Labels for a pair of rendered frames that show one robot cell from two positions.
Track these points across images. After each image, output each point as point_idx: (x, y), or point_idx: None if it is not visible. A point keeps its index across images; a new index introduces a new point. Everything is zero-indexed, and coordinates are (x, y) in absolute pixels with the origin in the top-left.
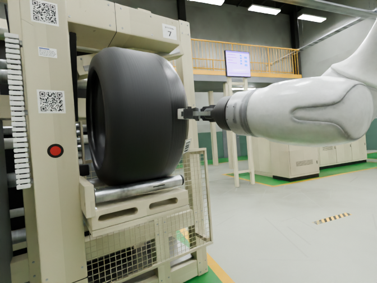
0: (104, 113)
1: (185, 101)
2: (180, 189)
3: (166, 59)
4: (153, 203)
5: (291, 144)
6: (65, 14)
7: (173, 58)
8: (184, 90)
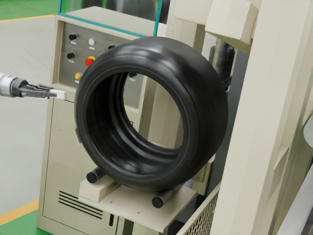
0: (123, 89)
1: (76, 94)
2: (88, 183)
3: (231, 41)
4: (109, 186)
5: None
6: (169, 9)
7: (229, 39)
8: (81, 85)
